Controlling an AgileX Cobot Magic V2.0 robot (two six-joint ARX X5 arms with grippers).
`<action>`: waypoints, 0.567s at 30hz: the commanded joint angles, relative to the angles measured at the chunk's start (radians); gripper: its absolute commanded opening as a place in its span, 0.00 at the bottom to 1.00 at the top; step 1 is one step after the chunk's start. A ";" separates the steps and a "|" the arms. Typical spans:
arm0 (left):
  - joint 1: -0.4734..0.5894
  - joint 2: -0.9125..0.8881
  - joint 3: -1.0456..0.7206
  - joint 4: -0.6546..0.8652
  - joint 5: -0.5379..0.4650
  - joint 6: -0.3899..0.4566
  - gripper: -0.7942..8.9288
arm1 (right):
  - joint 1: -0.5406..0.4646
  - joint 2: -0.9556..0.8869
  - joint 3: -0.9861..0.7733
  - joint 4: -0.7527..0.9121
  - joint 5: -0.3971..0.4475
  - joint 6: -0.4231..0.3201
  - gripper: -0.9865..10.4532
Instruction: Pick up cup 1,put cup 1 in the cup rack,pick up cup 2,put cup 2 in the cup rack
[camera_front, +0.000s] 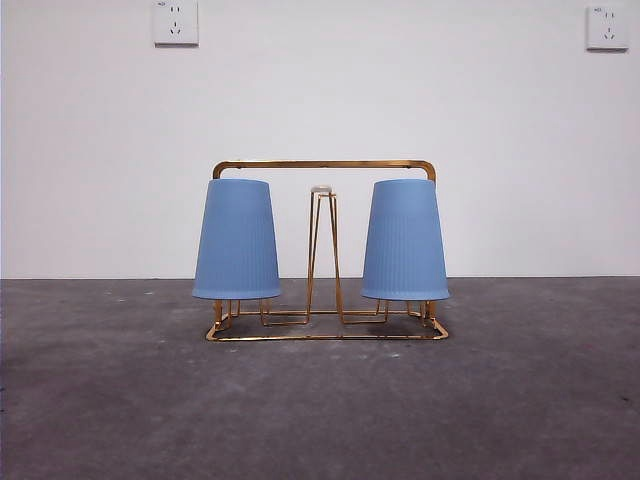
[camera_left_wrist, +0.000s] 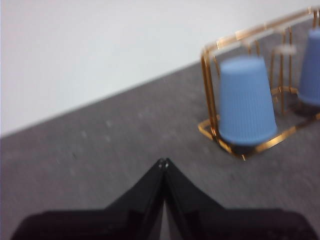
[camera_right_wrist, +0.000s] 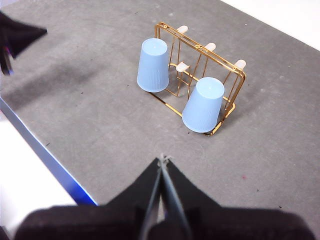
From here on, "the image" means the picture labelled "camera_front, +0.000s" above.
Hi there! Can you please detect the blue ribbed cup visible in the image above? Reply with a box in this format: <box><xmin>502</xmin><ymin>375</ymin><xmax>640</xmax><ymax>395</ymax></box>
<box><xmin>360</xmin><ymin>179</ymin><xmax>450</xmax><ymax>303</ymax></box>
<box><xmin>192</xmin><ymin>179</ymin><xmax>283</xmax><ymax>303</ymax></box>

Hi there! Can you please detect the gold wire cup rack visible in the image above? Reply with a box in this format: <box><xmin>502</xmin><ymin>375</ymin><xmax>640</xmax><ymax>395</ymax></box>
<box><xmin>204</xmin><ymin>159</ymin><xmax>454</xmax><ymax>343</ymax></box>

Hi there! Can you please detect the white wall socket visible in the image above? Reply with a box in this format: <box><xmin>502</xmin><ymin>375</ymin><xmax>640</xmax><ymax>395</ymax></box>
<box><xmin>152</xmin><ymin>0</ymin><xmax>200</xmax><ymax>49</ymax></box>
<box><xmin>586</xmin><ymin>5</ymin><xmax>630</xmax><ymax>52</ymax></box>

